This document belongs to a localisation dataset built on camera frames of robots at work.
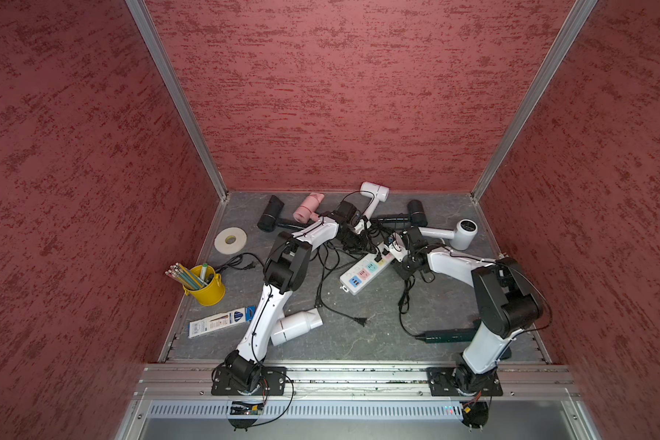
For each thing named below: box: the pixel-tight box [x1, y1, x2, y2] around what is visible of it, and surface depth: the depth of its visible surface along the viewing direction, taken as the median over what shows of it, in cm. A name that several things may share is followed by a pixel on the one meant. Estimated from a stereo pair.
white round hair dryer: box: [418, 218, 479, 252], surface depth 102 cm
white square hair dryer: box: [360, 181, 391, 221], surface depth 117 cm
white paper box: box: [188, 305, 256, 339], surface depth 85 cm
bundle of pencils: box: [165, 262, 209, 291], surface depth 81 cm
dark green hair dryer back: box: [407, 198, 429, 228], surface depth 111 cm
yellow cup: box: [182, 263, 227, 307], surface depth 87 cm
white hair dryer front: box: [270, 308, 324, 347], surface depth 80 cm
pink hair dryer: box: [293, 192, 325, 224], surface depth 112 cm
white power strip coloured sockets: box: [339, 242, 396, 297], surface depth 96 cm
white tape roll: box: [214, 226, 248, 255], surface depth 106 cm
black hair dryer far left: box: [257, 195, 306, 233], surface depth 109 cm
